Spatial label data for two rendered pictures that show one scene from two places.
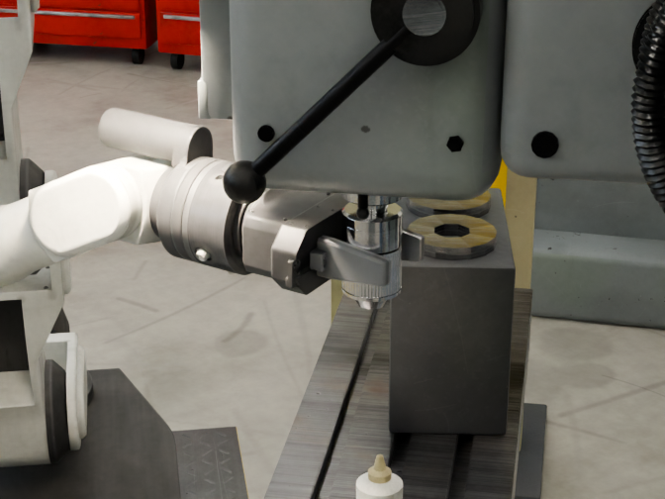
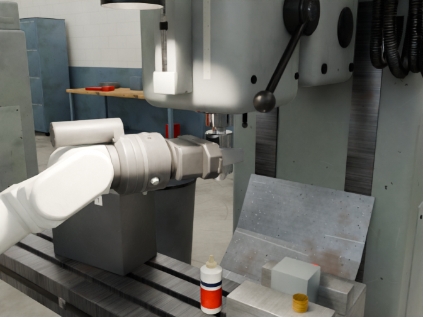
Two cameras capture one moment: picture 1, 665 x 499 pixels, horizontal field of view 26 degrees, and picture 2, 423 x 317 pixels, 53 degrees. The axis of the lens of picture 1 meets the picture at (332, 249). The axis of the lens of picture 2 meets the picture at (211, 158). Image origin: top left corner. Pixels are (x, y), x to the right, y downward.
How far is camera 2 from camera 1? 0.98 m
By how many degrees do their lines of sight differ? 60
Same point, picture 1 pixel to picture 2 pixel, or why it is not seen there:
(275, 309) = not seen: outside the picture
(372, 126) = not seen: hidden behind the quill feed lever
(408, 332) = (126, 224)
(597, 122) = (331, 58)
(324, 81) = (268, 50)
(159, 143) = (103, 131)
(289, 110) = (259, 66)
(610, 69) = (333, 37)
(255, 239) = (189, 158)
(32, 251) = (15, 234)
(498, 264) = not seen: hidden behind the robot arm
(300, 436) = (96, 297)
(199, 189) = (146, 145)
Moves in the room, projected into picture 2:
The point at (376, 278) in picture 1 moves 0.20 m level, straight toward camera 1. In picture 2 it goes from (241, 158) to (369, 174)
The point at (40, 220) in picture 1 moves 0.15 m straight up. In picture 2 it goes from (45, 200) to (32, 76)
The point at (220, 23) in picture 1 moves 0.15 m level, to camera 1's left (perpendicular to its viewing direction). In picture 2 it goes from (182, 38) to (108, 33)
